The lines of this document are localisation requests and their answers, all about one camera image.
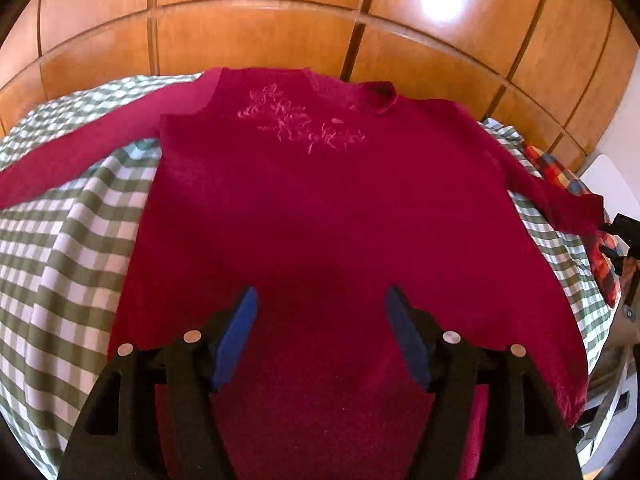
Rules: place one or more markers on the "red embroidered sweater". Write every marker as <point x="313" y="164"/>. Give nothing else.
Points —
<point x="320" y="210"/>

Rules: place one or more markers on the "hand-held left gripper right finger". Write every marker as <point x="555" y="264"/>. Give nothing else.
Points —
<point x="407" y="341"/>

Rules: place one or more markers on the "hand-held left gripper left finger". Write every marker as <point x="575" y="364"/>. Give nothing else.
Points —
<point x="238" y="339"/>

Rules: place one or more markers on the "green checked blanket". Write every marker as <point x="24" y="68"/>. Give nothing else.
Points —
<point x="50" y="285"/>

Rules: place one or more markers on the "grey metal frame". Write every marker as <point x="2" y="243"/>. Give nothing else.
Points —
<point x="612" y="390"/>

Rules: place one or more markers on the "wooden wardrobe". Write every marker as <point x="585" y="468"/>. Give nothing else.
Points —
<point x="250" y="35"/>

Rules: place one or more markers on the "colourful plaid cloth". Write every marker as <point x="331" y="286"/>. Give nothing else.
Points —
<point x="556" y="165"/>

